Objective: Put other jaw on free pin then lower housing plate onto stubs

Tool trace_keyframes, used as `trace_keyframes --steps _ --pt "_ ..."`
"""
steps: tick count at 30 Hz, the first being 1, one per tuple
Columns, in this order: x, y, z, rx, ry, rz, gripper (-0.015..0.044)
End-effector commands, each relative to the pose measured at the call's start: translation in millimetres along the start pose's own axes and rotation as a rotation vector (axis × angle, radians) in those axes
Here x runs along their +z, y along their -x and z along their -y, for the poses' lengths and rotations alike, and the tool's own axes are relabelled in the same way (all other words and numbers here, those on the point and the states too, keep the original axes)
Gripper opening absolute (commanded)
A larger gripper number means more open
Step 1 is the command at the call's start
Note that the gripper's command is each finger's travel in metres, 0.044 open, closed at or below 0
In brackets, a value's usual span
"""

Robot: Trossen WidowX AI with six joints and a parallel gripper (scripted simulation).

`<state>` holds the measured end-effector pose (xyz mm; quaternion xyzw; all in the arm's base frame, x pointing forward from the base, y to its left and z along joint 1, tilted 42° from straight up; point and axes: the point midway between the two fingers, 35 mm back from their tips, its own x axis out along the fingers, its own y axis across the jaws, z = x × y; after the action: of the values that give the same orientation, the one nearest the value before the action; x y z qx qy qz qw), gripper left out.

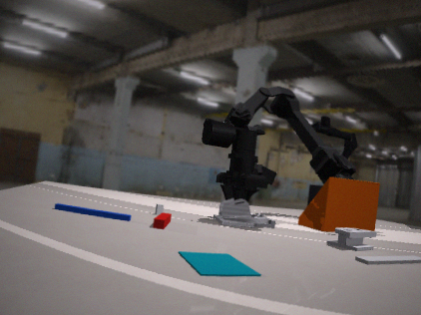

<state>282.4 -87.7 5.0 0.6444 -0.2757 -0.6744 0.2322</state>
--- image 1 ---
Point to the blue flat bar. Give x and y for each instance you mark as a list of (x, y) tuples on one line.
[(101, 213)]

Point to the teal flat plate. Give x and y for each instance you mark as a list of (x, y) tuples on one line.
[(216, 264)]

